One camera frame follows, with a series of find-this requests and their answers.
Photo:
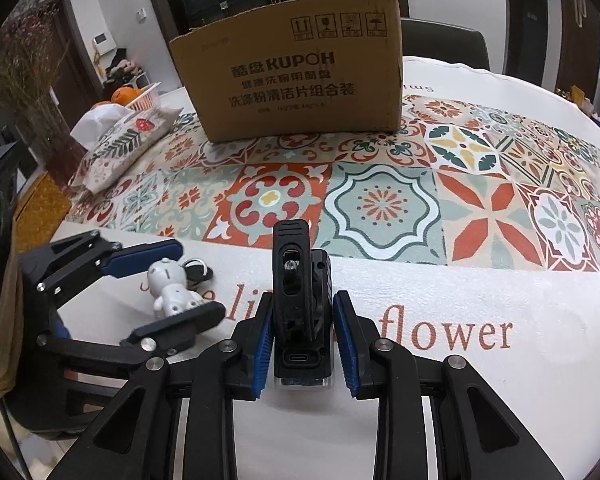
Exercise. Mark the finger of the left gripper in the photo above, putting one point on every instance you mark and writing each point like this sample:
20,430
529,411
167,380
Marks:
160,339
55,273

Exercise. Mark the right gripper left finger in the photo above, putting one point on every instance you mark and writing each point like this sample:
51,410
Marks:
178,417

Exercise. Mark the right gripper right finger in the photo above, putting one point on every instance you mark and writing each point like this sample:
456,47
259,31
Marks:
435,418

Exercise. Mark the white robot figurine keychain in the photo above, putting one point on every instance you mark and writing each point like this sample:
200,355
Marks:
173,285

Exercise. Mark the black clip mount device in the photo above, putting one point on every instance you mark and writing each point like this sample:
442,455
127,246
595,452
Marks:
302,302

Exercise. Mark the yellow woven mat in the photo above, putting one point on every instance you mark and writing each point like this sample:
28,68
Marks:
39,212

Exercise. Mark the floral fabric tissue cover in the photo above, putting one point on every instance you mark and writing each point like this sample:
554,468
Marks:
120,146

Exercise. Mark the orange fruit front right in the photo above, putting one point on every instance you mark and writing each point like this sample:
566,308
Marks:
125,95

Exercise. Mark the white fruit basket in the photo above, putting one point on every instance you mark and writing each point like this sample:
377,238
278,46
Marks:
149,98

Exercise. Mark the glass vase dried flowers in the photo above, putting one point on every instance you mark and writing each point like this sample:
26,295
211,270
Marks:
30,62

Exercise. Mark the patterned tile table runner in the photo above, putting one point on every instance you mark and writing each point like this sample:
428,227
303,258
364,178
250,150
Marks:
459,184

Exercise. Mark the brown cardboard box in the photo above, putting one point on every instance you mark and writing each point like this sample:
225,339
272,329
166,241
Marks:
300,66

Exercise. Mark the dark dining chair right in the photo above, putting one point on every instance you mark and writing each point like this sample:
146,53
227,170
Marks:
444,42

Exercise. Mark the wall intercom panel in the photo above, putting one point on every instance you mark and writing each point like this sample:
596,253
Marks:
103,43

